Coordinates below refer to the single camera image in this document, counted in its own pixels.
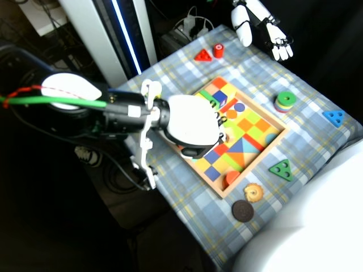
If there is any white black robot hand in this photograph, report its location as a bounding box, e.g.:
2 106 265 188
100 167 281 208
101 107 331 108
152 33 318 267
165 94 229 160
230 0 295 62

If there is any green triangle with three holes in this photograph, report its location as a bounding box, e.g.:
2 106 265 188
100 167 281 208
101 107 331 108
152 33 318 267
268 159 293 182

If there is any yellow wooden ring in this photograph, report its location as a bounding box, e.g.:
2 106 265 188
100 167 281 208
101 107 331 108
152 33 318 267
274 98 293 110

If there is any green wooden ring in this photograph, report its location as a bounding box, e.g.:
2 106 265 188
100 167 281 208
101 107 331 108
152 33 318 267
276 91 297 107

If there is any red wooden ring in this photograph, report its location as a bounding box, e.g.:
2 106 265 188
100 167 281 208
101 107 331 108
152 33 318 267
273 103 294 113

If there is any red half-cylinder block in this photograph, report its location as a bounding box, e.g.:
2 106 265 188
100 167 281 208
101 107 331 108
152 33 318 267
223 170 242 189

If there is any dark brown round cookie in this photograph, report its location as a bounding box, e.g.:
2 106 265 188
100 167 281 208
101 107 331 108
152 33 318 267
231 199 255 222

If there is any blue triangle with three holes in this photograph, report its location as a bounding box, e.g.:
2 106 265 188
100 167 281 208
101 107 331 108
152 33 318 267
322 109 346 128

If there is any white power strip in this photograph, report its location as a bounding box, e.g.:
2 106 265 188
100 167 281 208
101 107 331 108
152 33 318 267
173 15 216 40

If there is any wooden tray with colourful floor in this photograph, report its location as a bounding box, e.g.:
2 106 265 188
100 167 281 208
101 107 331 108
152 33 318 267
170 75 290 199

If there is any red triangle with three holes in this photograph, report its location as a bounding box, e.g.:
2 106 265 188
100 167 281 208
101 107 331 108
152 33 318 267
194 48 213 62

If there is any white robot body column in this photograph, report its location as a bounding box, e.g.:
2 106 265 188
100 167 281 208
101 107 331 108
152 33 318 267
58 0 158 86

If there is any tan round cookie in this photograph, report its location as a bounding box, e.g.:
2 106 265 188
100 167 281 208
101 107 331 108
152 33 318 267
243 182 264 203

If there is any white black striped item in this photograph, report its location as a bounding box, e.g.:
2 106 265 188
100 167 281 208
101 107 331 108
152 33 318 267
74 145 103 168

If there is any red cylinder with white print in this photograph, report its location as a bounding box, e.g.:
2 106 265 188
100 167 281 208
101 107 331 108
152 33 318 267
213 42 225 59

